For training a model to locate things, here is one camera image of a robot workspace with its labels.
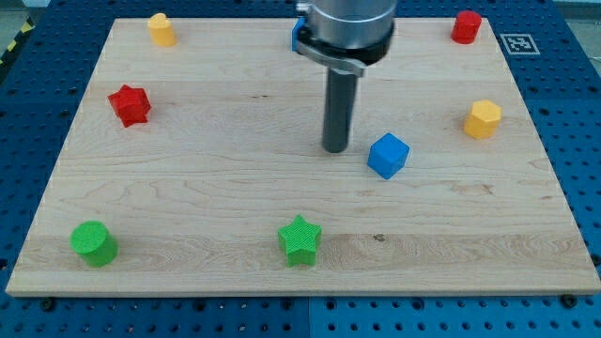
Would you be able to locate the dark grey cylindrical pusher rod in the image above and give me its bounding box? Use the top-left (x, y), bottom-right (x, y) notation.
top-left (322, 69), bottom-right (358, 153)

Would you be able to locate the blue cube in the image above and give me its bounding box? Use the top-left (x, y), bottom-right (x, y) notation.
top-left (367, 132), bottom-right (410, 179)

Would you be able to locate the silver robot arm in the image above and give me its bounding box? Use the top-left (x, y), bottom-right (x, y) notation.
top-left (294, 0), bottom-right (398, 153)

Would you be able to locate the red cylinder block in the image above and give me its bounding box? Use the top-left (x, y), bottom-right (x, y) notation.
top-left (451, 10), bottom-right (483, 44)

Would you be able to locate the yellow hexagon block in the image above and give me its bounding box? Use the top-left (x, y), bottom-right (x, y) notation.
top-left (463, 100), bottom-right (502, 139)

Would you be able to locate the green star block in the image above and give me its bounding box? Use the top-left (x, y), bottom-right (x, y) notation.
top-left (278, 215), bottom-right (322, 267)

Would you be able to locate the wooden board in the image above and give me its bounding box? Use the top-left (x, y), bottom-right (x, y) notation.
top-left (7, 18), bottom-right (600, 298)

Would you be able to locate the white fiducial marker tag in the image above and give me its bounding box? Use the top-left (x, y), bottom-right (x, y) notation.
top-left (501, 33), bottom-right (540, 55)

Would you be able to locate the yellow heart block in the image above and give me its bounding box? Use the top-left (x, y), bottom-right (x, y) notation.
top-left (146, 12), bottom-right (177, 47)

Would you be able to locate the red star block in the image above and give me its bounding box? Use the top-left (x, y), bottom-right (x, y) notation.
top-left (107, 84), bottom-right (151, 128)

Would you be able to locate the green cylinder block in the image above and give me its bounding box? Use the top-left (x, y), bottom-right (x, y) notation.
top-left (69, 221), bottom-right (118, 268)

